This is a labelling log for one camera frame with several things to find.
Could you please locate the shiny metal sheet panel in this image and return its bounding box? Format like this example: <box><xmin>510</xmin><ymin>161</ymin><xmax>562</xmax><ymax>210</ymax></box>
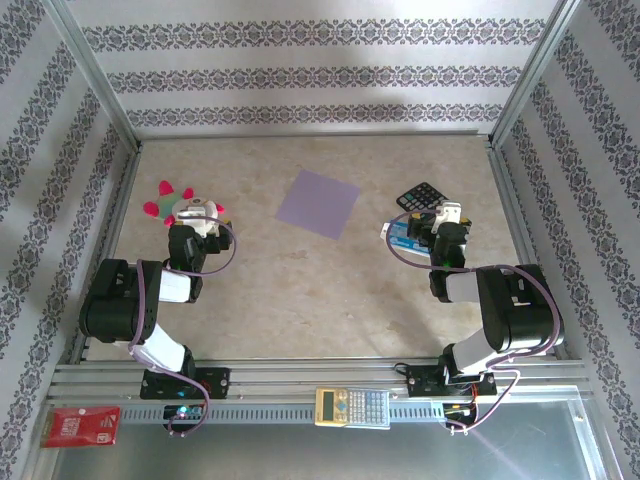
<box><xmin>47</xmin><ymin>397</ymin><xmax>609</xmax><ymax>480</ymax></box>

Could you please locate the grey slotted cable duct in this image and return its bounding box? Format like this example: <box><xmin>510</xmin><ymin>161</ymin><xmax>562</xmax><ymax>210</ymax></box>
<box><xmin>119</xmin><ymin>403</ymin><xmax>451</xmax><ymax>426</ymax></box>

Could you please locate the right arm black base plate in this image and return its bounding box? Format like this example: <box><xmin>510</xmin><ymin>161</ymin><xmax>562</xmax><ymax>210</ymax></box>
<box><xmin>404</xmin><ymin>364</ymin><xmax>497</xmax><ymax>400</ymax></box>

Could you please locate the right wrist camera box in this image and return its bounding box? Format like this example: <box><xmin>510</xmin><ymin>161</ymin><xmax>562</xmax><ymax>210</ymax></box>
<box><xmin>432</xmin><ymin>200</ymin><xmax>463</xmax><ymax>235</ymax></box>

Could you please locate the wide aluminium base rail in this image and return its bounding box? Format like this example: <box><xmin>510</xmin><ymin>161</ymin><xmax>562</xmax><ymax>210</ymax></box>
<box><xmin>47</xmin><ymin>357</ymin><xmax>594</xmax><ymax>401</ymax></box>

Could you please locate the blue white cardboard box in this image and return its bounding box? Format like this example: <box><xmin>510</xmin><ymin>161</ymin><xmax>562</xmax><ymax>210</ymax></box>
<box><xmin>378</xmin><ymin>219</ymin><xmax>435</xmax><ymax>260</ymax></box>

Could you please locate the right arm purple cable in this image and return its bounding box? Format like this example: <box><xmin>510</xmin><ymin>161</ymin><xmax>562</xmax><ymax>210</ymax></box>
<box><xmin>389</xmin><ymin>209</ymin><xmax>560</xmax><ymax>436</ymax></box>

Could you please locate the black desk calculator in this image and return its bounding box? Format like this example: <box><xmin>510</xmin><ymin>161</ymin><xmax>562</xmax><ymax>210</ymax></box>
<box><xmin>395</xmin><ymin>181</ymin><xmax>454</xmax><ymax>217</ymax></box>

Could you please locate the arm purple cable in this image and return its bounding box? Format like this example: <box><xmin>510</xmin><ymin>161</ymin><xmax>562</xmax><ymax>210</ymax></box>
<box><xmin>389</xmin><ymin>209</ymin><xmax>560</xmax><ymax>436</ymax></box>
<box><xmin>127</xmin><ymin>219</ymin><xmax>239</xmax><ymax>440</ymax></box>

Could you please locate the thin aluminium frame rail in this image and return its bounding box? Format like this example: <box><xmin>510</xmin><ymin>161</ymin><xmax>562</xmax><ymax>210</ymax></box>
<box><xmin>135</xmin><ymin>129</ymin><xmax>494</xmax><ymax>142</ymax></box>

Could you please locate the red foil packet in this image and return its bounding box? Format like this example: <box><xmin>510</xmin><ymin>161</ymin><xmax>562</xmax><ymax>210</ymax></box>
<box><xmin>39</xmin><ymin>405</ymin><xmax>122</xmax><ymax>450</ymax></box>

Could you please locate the yellow grey scientific calculator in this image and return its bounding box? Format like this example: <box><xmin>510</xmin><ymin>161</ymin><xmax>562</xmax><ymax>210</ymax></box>
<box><xmin>313</xmin><ymin>386</ymin><xmax>391</xmax><ymax>430</ymax></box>

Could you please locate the small circuit board with LED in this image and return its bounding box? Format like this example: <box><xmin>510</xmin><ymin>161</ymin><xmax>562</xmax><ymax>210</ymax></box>
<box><xmin>163</xmin><ymin>403</ymin><xmax>206</xmax><ymax>422</ymax></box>

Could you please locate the small circuit board with wires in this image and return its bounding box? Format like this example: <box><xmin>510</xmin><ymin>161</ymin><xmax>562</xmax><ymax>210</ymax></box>
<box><xmin>443</xmin><ymin>399</ymin><xmax>477</xmax><ymax>419</ymax></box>

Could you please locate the plush toy with pink feet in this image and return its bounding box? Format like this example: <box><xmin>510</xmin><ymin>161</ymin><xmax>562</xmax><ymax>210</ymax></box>
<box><xmin>143</xmin><ymin>179</ymin><xmax>226</xmax><ymax>231</ymax></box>

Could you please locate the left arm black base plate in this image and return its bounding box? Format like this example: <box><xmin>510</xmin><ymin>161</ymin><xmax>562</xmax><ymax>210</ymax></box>
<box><xmin>139</xmin><ymin>367</ymin><xmax>232</xmax><ymax>401</ymax></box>

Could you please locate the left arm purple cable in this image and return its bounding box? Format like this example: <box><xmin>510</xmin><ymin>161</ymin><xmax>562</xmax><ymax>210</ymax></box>
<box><xmin>127</xmin><ymin>219</ymin><xmax>239</xmax><ymax>440</ymax></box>

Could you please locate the aluminium frame post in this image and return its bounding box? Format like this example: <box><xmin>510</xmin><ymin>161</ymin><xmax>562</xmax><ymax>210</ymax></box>
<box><xmin>488</xmin><ymin>0</ymin><xmax>586</xmax><ymax>150</ymax></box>
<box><xmin>42</xmin><ymin>0</ymin><xmax>144</xmax><ymax>151</ymax></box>

